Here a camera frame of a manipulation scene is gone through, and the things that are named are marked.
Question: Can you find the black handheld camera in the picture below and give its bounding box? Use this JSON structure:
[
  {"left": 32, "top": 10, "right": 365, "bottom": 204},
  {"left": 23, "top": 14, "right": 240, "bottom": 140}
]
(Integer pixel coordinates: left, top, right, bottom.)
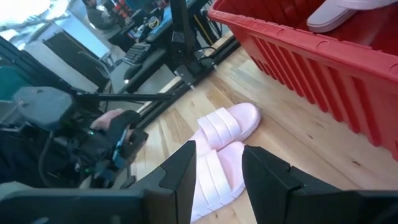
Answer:
[{"left": 12, "top": 86, "right": 150, "bottom": 187}]

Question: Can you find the grey desk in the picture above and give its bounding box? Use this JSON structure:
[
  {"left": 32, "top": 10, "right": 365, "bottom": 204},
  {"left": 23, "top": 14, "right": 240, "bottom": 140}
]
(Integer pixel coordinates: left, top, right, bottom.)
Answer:
[{"left": 107, "top": 43, "right": 177, "bottom": 94}]

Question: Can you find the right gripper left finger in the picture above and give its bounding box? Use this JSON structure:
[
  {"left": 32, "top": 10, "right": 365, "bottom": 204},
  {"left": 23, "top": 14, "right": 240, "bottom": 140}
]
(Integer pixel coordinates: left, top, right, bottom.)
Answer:
[{"left": 129, "top": 140, "right": 197, "bottom": 224}]

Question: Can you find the dark rectangular panel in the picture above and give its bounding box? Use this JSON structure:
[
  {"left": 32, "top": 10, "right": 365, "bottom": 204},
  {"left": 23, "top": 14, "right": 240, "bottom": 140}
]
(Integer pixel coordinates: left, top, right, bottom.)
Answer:
[{"left": 42, "top": 30, "right": 110, "bottom": 91}]

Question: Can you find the person's hand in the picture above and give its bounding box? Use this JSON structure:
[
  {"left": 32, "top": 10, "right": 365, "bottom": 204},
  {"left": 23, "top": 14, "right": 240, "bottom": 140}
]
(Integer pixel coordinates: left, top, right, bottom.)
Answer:
[{"left": 90, "top": 107, "right": 142, "bottom": 147}]

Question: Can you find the black computer mouse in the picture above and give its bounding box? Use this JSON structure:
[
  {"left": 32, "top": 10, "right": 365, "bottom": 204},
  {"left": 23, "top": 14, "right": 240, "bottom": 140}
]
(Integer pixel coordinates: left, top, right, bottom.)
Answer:
[{"left": 123, "top": 63, "right": 143, "bottom": 81}]

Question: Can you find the black keyboard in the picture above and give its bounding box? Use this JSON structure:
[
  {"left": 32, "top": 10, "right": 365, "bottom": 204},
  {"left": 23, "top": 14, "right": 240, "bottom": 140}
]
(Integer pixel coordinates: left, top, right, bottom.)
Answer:
[{"left": 122, "top": 42, "right": 154, "bottom": 65}]

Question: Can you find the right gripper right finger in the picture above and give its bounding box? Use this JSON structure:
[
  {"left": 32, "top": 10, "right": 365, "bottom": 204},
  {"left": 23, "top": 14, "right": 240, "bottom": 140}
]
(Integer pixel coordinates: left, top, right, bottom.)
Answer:
[{"left": 241, "top": 145, "right": 341, "bottom": 224}]

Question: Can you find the pink foam slide sandal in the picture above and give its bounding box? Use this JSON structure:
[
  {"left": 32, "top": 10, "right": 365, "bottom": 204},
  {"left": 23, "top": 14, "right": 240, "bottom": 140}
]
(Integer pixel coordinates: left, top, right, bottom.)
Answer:
[
  {"left": 306, "top": 0, "right": 398, "bottom": 34},
  {"left": 189, "top": 141, "right": 247, "bottom": 223},
  {"left": 188, "top": 102, "right": 262, "bottom": 158}
]

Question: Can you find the red plastic bin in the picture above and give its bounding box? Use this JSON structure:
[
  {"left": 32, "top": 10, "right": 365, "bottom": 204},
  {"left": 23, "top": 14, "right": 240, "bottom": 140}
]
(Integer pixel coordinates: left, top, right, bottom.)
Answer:
[{"left": 207, "top": 0, "right": 398, "bottom": 161}]

